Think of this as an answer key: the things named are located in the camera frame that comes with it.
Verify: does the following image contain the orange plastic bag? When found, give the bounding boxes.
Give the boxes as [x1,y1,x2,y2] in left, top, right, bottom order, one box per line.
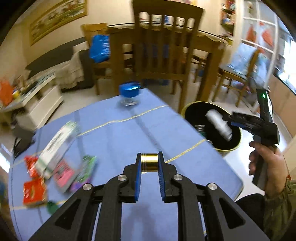
[0,79,14,106]

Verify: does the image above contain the wooden chair blue cushion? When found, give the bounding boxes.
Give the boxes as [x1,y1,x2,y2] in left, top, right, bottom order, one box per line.
[212,43,260,107]

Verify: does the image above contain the pink snack packet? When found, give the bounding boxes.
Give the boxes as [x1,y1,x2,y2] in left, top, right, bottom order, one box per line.
[53,159,78,193]

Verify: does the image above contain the wooden chair holding bag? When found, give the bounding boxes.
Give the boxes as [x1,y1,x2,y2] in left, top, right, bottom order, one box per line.
[81,23,110,95]

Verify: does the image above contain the wooden chair near table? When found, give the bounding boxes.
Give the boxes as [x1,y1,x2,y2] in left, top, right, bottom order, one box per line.
[132,1,204,111]

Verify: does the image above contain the person's right hand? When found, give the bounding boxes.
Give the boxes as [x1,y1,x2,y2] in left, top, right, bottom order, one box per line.
[249,141,288,198]

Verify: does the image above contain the black round trash bin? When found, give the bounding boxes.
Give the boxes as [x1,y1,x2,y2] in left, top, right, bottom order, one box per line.
[181,101,241,156]

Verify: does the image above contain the gold framed landscape painting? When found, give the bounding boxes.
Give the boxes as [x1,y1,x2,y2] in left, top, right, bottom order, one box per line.
[29,0,87,45]

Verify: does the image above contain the red crumpled wrapper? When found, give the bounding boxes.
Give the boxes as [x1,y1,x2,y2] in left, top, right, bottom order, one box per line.
[24,156,39,179]

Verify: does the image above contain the white tv cabinet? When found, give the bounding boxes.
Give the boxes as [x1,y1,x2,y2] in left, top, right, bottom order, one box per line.
[1,74,64,130]

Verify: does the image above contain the camouflage sleeve forearm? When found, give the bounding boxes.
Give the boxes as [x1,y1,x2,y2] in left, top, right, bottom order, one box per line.
[263,180,295,240]

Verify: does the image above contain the white green long box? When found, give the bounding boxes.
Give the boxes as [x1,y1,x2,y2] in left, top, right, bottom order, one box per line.
[35,121,79,180]

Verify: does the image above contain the small gold cylinder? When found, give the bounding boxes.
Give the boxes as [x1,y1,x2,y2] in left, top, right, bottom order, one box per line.
[140,154,159,173]

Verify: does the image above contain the dark green bottle cap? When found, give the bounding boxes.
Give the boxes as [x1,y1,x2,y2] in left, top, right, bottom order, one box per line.
[47,200,59,215]

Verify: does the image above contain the dark sofa with cover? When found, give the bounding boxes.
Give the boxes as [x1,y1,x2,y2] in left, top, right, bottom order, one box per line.
[26,37,94,90]

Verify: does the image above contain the glass jar blue lid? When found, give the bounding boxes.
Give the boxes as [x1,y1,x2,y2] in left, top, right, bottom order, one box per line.
[119,82,141,106]

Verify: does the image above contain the green purple snack packet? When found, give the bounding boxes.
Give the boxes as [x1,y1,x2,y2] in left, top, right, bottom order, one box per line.
[70,155,97,192]

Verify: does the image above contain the blue plastic bag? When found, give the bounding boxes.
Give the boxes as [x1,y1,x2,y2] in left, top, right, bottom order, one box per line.
[89,35,110,63]

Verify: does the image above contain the red flat box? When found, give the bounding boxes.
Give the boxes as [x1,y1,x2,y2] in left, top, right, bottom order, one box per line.
[23,178,48,206]

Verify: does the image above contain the white cylindrical bottle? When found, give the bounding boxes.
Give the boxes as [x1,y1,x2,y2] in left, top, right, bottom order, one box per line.
[206,109,232,141]

